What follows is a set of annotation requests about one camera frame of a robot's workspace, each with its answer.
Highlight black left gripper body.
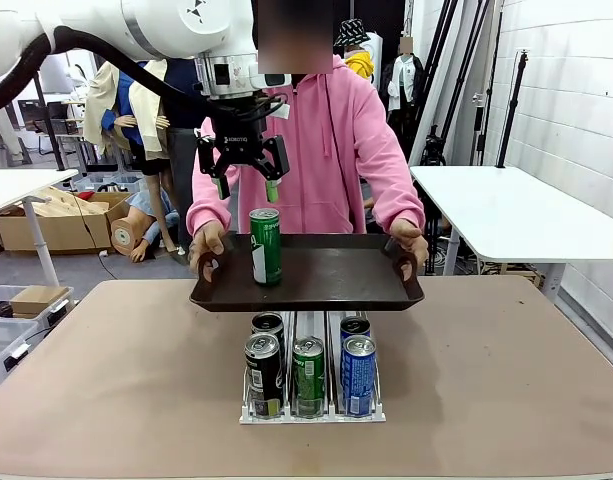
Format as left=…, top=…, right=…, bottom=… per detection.
left=208, top=97, right=267, bottom=166

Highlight green Sprite can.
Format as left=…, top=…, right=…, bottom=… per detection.
left=291, top=335, right=327, bottom=419
left=248, top=207, right=283, bottom=287

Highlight dark brown serving tray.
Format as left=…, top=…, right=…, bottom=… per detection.
left=188, top=232, right=426, bottom=314

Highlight blue Pocari Sweat can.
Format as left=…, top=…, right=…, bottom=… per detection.
left=339, top=314, right=372, bottom=344
left=341, top=334, right=377, bottom=418

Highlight person's left forearm pink sleeve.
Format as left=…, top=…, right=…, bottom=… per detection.
left=365, top=149, right=427, bottom=234

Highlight person's right forearm pink sleeve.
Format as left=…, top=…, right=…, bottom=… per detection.
left=185, top=164, right=232, bottom=236

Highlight person in pink hoodie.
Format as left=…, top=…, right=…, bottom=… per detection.
left=185, top=0, right=427, bottom=239

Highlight person's right hand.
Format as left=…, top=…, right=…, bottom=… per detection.
left=188, top=219, right=227, bottom=281

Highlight person's left hand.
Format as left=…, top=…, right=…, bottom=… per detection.
left=388, top=218, right=430, bottom=281

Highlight mannequin in navy top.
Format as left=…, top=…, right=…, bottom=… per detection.
left=129, top=57, right=210, bottom=257

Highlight mannequin torso in blue cloth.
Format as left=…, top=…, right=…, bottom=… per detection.
left=110, top=192, right=181, bottom=264

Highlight clear bins with tools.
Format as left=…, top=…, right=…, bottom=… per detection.
left=73, top=172, right=147, bottom=195

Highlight mannequin in blue shirt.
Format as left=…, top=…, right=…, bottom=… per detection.
left=83, top=59, right=182, bottom=254

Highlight mannequin in yellow hoodie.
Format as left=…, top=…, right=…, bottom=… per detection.
left=333, top=18, right=383, bottom=96

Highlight patterned bucket hat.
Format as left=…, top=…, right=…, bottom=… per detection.
left=333, top=18, right=371, bottom=49

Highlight mannequin in white jacket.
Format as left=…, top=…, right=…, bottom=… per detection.
left=385, top=37, right=426, bottom=151

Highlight black tripod stand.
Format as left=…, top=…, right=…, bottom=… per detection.
left=25, top=69, right=68, bottom=172

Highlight black Pepsi can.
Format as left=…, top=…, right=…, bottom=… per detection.
left=250, top=312, right=287, bottom=389
left=243, top=332, right=286, bottom=420

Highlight white board panel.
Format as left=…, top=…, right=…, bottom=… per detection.
left=38, top=52, right=76, bottom=95

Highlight large cardboard box with wood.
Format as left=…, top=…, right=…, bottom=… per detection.
left=0, top=186, right=133, bottom=253

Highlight white table with round leg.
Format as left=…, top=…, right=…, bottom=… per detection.
left=0, top=168, right=81, bottom=287

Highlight black stand pole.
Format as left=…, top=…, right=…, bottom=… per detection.
left=435, top=0, right=491, bottom=151
left=393, top=0, right=461, bottom=189

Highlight small flat cardboard box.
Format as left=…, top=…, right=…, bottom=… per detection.
left=9, top=285, right=71, bottom=317

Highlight black light stand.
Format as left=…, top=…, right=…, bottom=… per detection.
left=494, top=48, right=530, bottom=170

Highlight white table with square leg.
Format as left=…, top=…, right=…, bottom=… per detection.
left=409, top=164, right=613, bottom=304

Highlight flat brown box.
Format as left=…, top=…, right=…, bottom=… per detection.
left=485, top=262, right=545, bottom=289

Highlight clear can dispenser rack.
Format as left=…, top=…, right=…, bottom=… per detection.
left=239, top=309, right=387, bottom=425

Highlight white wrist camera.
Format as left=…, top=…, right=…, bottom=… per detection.
left=249, top=71, right=293, bottom=91

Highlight black camera on tripod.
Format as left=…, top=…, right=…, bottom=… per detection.
left=419, top=124, right=447, bottom=167

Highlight black corrugated cable hose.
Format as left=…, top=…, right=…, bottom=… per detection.
left=0, top=25, right=217, bottom=121

